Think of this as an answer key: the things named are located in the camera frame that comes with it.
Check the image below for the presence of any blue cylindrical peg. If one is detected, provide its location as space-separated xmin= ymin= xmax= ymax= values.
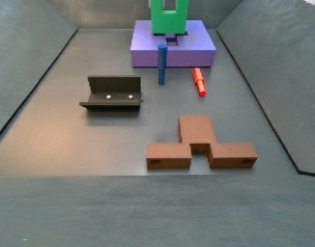
xmin=157 ymin=44 xmax=168 ymax=85

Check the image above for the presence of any black angle bracket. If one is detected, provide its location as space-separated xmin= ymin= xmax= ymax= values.
xmin=79 ymin=75 xmax=142 ymax=111

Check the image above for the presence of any brown T-shaped block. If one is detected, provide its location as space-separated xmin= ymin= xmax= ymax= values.
xmin=146 ymin=116 xmax=259 ymax=169

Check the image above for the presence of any green U-shaped block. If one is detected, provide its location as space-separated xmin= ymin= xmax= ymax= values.
xmin=150 ymin=0 xmax=189 ymax=34

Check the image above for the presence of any purple board with cross slot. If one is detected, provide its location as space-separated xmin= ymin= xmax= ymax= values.
xmin=130 ymin=20 xmax=217 ymax=68

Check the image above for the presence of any red stepped peg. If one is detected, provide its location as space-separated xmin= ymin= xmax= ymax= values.
xmin=193 ymin=68 xmax=207 ymax=96

